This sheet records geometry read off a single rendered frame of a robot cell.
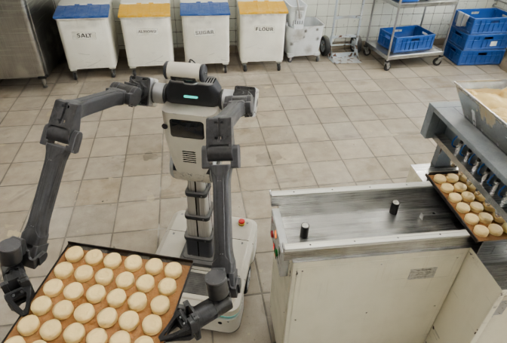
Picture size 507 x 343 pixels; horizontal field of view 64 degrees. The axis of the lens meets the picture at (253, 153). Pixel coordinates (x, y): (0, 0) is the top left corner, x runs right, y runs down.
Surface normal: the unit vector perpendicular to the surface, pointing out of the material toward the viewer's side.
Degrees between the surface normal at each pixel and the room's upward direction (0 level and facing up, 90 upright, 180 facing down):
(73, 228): 0
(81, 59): 93
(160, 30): 91
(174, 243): 0
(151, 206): 0
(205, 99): 90
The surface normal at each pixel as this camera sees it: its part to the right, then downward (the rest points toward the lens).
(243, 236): 0.02, -0.82
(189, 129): -0.17, 0.57
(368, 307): 0.12, 0.57
